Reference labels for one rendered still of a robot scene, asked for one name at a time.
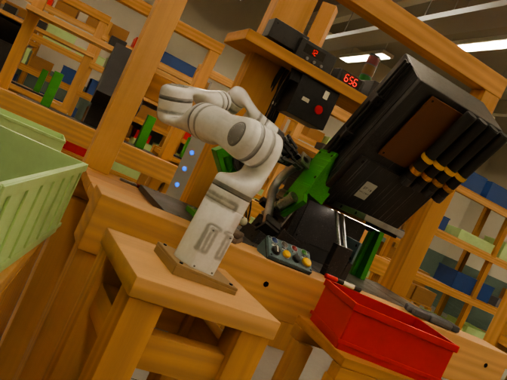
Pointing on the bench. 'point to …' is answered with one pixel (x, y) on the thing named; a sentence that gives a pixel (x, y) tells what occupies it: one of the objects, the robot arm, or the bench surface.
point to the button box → (283, 255)
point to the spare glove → (431, 317)
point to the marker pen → (342, 283)
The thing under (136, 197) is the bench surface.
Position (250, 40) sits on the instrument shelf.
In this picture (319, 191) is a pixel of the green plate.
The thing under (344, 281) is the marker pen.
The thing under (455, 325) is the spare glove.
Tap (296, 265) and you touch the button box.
